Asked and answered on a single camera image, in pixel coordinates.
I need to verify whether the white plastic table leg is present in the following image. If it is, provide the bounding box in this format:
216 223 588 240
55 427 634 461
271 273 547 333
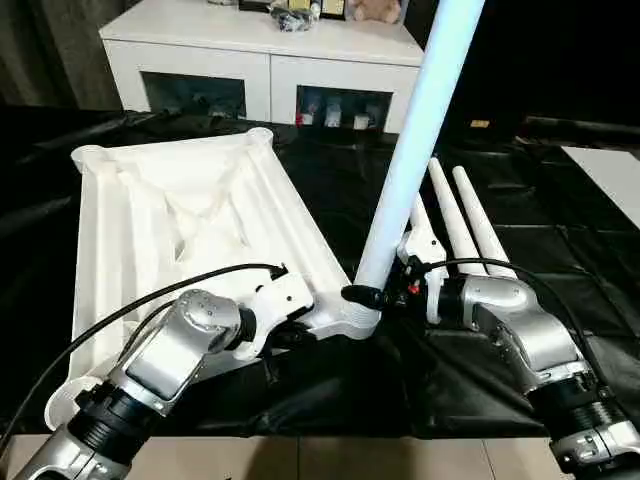
428 156 484 277
451 166 515 280
351 0 487 301
408 192 434 239

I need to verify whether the white plastic table top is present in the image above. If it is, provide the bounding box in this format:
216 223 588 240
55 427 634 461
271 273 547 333
43 127 385 435

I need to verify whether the black work mat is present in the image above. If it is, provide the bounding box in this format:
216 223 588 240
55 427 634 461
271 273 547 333
0 103 640 442

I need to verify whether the white flat board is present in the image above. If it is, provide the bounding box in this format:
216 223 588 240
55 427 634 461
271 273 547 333
559 144 640 229

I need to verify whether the white cabinet with glass doors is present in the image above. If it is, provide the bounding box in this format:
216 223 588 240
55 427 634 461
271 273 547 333
98 0 427 135

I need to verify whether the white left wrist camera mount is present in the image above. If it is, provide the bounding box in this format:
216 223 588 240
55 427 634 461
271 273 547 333
238 272 317 362

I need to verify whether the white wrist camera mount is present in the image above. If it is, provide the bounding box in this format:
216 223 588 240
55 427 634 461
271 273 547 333
238 272 317 362
397 227 450 326

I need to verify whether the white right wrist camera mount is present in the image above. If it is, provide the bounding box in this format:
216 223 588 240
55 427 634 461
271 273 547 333
397 227 450 326

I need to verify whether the black metal rail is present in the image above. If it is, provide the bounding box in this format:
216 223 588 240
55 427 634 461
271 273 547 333
524 114 640 134

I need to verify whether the dark bundle of cables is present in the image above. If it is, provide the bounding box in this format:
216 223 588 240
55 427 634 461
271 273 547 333
271 5 320 35

